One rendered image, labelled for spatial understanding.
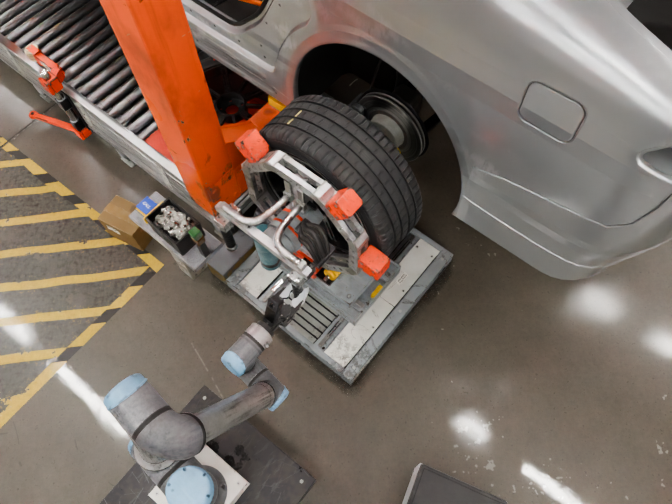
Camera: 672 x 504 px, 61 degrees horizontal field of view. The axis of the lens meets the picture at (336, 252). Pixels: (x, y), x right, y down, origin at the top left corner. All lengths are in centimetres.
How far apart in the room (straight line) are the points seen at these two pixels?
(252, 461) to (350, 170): 122
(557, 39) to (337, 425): 185
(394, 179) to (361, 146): 16
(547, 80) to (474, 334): 157
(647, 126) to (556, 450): 168
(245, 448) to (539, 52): 175
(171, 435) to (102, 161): 228
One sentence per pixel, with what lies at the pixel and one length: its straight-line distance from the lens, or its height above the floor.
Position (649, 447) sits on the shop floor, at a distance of 300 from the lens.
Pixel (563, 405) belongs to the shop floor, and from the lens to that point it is 289.
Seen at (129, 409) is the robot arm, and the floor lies 123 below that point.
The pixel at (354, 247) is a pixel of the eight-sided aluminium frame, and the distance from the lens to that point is 190.
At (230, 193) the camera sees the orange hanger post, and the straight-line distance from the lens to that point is 248.
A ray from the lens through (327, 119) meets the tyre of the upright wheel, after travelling 193.
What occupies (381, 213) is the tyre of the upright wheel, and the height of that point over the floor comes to 104.
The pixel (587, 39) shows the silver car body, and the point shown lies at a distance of 153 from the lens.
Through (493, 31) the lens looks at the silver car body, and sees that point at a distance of 160.
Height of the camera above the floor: 266
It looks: 64 degrees down
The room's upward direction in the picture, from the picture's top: 2 degrees counter-clockwise
